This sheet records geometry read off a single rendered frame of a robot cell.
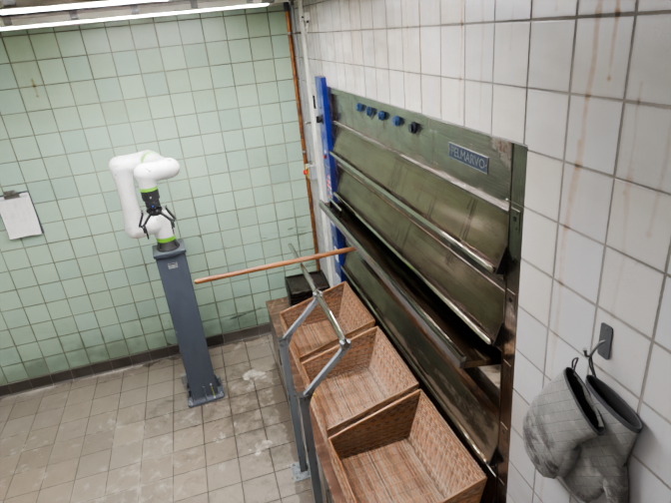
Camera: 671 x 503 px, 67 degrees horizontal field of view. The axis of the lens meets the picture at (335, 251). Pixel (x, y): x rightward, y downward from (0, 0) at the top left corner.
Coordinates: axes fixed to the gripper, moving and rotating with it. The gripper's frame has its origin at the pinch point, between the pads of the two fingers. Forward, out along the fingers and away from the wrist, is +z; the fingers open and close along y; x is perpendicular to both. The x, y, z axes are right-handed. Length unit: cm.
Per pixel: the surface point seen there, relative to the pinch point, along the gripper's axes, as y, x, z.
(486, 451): -100, 163, 47
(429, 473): -91, 135, 85
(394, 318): -106, 72, 45
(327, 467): -51, 112, 86
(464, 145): -105, 137, -60
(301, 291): -77, -19, 69
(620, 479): -96, 218, -1
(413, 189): -105, 99, -34
